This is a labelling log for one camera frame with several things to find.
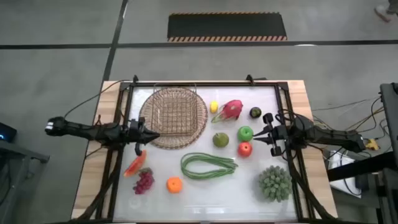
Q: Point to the black desk bar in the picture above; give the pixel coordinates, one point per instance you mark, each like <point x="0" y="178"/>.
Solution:
<point x="357" y="168"/>

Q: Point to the white box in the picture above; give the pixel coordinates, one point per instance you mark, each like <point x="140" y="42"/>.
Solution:
<point x="337" y="161"/>

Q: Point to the red apple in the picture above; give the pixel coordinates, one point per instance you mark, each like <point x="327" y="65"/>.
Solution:
<point x="245" y="149"/>

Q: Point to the olive green pear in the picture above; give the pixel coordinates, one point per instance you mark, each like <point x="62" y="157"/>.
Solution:
<point x="220" y="140"/>

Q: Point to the black frame clamp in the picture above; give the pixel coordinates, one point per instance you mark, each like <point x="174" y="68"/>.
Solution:
<point x="249" y="78"/>
<point x="135" y="79"/>

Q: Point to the black hazard-striped floor mat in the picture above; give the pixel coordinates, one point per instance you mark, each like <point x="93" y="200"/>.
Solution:
<point x="227" y="26"/>

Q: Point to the black equipment stand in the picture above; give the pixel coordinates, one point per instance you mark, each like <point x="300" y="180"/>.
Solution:
<point x="390" y="109"/>

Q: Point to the black aluminium table frame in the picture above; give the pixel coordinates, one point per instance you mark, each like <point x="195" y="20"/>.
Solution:
<point x="217" y="83"/>

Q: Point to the orange papaya slice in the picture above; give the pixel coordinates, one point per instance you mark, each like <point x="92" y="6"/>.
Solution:
<point x="136" y="165"/>

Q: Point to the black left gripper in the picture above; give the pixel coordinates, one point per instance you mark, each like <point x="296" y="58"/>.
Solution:
<point x="136" y="133"/>

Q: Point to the purple grape bunch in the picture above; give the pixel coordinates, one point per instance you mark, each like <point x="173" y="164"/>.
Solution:
<point x="144" y="183"/>

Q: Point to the round wicker basket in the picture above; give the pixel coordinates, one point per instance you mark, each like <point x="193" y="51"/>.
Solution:
<point x="186" y="141"/>

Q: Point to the grey metal cart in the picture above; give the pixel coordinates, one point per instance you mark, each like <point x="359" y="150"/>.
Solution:
<point x="18" y="152"/>

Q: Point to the green long beans bunch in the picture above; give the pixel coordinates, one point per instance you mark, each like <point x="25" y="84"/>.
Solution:
<point x="228" y="164"/>

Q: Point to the yellow lemon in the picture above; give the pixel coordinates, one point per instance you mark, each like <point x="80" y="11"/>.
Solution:
<point x="214" y="106"/>

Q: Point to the person's foot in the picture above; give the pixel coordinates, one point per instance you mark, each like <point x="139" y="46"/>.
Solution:
<point x="382" y="12"/>

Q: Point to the yellow plug connector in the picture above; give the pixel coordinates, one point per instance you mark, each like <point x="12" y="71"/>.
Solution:
<point x="371" y="144"/>

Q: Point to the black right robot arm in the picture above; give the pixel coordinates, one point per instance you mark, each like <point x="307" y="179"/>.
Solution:
<point x="326" y="135"/>

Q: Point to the black device with blue light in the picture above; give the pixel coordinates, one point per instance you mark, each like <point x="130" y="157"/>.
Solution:
<point x="7" y="132"/>

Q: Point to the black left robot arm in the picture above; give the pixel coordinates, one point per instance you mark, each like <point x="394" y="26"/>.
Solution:
<point x="93" y="132"/>

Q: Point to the orange tangerine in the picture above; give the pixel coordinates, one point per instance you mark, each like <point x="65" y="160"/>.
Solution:
<point x="174" y="185"/>

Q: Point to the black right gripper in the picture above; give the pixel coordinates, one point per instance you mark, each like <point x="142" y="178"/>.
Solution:
<point x="280" y="133"/>

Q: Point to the pink dragon fruit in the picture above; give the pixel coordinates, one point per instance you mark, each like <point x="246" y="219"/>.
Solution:
<point x="231" y="109"/>

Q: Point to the green bumpy sugar apple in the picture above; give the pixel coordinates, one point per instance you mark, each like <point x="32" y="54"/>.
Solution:
<point x="275" y="183"/>

